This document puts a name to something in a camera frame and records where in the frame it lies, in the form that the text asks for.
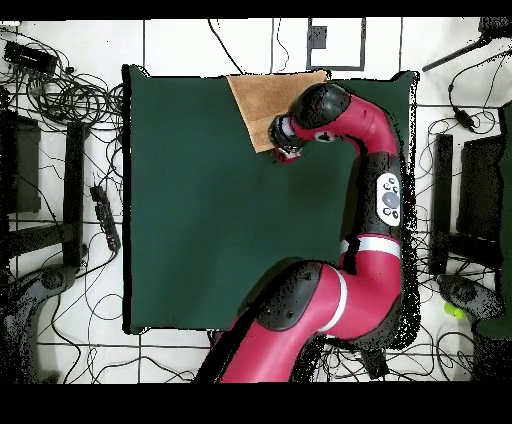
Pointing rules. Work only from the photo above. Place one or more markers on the yellow-green ball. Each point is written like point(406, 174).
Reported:
point(454, 310)

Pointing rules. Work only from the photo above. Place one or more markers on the black power strip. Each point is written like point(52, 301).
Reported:
point(104, 218)

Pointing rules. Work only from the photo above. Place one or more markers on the black flat device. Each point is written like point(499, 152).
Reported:
point(376, 364)

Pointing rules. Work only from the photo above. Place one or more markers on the black rod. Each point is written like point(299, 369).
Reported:
point(452, 56)

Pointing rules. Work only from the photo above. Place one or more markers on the black L-shaped stand foot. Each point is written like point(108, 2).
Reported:
point(74, 192)
point(442, 200)

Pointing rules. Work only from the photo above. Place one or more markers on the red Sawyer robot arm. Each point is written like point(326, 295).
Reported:
point(320, 304)

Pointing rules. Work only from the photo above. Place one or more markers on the dark flat panel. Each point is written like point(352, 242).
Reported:
point(480, 188)
point(26, 168)

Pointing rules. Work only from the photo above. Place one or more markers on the black electronics box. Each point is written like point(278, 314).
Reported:
point(30, 58)

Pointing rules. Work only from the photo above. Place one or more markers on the dark green table cloth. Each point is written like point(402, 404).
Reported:
point(200, 220)

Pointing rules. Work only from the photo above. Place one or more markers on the small grey square plate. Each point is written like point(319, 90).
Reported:
point(317, 36)

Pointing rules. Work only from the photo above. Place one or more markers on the tan terry towel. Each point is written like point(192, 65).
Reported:
point(260, 100)

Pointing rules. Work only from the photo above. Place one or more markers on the black power adapter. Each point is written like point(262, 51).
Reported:
point(464, 118)

